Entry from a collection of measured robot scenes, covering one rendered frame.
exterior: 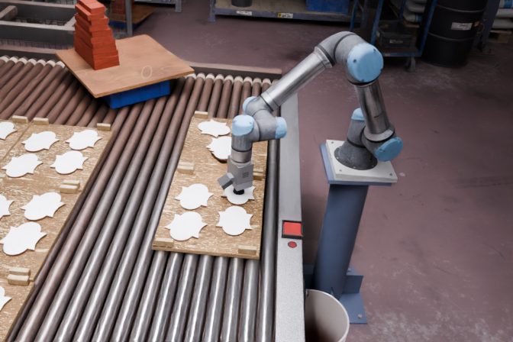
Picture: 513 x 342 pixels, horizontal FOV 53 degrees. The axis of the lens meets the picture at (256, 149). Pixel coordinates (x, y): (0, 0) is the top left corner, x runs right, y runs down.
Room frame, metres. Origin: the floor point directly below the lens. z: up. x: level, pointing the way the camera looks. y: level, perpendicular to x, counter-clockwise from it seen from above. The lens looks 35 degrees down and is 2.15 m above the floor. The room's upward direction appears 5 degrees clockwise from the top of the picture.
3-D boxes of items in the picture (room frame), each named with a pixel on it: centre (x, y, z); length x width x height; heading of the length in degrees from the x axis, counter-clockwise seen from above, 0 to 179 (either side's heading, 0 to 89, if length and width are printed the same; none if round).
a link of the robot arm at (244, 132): (1.47, 0.05, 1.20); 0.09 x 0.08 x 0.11; 114
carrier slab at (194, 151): (1.78, 0.13, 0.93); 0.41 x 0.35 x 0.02; 0
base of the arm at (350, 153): (1.83, -0.43, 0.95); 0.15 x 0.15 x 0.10
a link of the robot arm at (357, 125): (1.82, -0.44, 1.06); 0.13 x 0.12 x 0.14; 24
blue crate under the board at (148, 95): (2.21, 0.66, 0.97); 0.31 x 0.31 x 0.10; 40
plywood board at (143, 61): (2.27, 0.69, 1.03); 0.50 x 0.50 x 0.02; 40
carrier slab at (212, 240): (1.36, 0.13, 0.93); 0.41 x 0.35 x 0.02; 179
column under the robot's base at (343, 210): (1.82, -0.43, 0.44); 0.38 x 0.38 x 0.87; 5
